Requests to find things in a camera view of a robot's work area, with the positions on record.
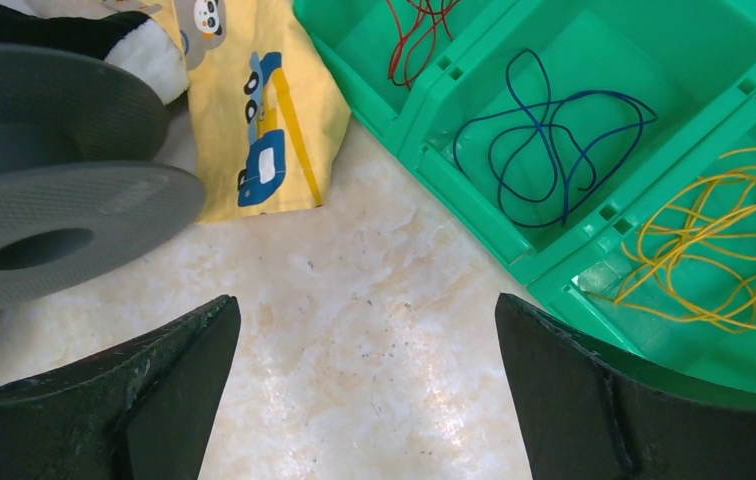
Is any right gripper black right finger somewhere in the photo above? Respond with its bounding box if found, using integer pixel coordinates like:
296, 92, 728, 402
495, 294, 756, 479

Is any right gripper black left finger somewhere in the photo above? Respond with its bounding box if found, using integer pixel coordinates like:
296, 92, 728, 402
0, 295, 241, 479

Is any grey plastic cable spool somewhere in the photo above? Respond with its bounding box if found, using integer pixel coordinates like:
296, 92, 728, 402
0, 44, 206, 309

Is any blue cable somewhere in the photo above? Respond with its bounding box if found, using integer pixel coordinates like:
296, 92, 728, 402
452, 48, 660, 230

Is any green three-compartment plastic bin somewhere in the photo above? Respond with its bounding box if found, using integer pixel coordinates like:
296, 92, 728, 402
294, 0, 756, 393

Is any yellow cartoon print cloth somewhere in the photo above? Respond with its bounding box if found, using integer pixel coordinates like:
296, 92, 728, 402
105, 0, 351, 223

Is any black white checkered pillow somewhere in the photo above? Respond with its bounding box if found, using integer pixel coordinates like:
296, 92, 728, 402
0, 1, 189, 105

